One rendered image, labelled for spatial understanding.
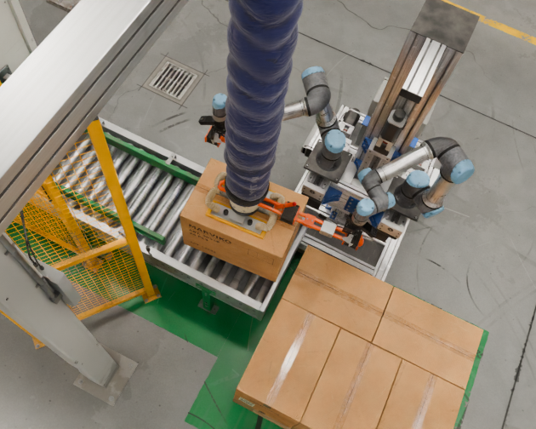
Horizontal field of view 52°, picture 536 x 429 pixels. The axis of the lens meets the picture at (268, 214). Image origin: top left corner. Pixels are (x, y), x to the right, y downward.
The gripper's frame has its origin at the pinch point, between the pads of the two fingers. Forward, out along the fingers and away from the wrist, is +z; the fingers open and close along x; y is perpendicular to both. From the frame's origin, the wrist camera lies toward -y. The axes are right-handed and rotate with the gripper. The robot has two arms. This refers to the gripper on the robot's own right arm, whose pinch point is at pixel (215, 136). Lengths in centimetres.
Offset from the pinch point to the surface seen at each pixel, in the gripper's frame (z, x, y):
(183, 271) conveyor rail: 60, -60, 7
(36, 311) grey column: -48, -128, -15
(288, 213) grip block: -2, -27, 54
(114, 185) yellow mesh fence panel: -43, -67, -17
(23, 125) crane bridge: -186, -121, 23
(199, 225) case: 14.8, -46.1, 12.0
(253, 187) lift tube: -28, -34, 36
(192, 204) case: 13.1, -37.4, 3.8
